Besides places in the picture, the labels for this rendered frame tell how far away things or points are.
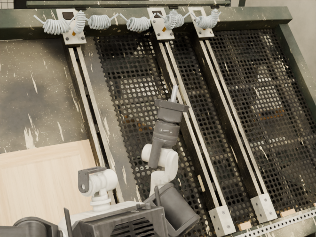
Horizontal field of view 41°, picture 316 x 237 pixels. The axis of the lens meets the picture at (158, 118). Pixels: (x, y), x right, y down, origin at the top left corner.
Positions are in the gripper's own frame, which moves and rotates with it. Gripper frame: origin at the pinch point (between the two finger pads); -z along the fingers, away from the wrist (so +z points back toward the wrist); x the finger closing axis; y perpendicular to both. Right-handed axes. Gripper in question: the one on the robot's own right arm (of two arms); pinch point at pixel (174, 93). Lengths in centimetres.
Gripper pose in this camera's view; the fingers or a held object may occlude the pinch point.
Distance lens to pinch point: 148.1
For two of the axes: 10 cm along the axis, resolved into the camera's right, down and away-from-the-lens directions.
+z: -2.1, 9.7, 1.0
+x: -9.8, -2.1, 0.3
